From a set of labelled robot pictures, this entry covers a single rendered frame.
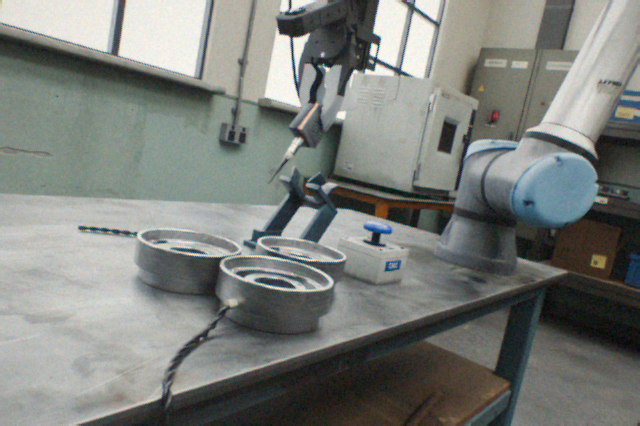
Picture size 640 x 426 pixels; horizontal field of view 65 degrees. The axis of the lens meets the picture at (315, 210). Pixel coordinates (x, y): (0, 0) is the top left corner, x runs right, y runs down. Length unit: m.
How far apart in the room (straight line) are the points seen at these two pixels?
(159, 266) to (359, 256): 0.28
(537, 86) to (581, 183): 3.60
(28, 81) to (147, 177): 0.61
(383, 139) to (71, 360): 2.62
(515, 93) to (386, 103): 1.76
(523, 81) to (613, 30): 3.55
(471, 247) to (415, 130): 1.90
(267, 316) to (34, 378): 0.17
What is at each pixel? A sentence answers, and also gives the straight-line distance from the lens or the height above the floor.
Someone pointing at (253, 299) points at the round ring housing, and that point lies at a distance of 0.42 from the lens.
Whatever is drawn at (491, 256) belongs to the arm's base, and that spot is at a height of 0.83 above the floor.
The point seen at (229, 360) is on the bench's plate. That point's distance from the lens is 0.37.
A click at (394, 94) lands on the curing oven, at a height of 1.33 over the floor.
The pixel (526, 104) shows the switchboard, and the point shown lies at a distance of 4.42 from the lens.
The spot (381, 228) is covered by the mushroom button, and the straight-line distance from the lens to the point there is 0.67.
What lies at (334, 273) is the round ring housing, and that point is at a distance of 0.55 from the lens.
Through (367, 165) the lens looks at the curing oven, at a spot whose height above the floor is 0.91.
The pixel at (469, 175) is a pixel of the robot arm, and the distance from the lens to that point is 0.95.
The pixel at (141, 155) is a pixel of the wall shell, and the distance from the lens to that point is 2.31.
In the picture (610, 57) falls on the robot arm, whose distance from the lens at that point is 0.90.
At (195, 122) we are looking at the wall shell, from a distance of 2.44.
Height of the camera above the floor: 0.96
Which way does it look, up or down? 7 degrees down
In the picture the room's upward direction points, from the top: 11 degrees clockwise
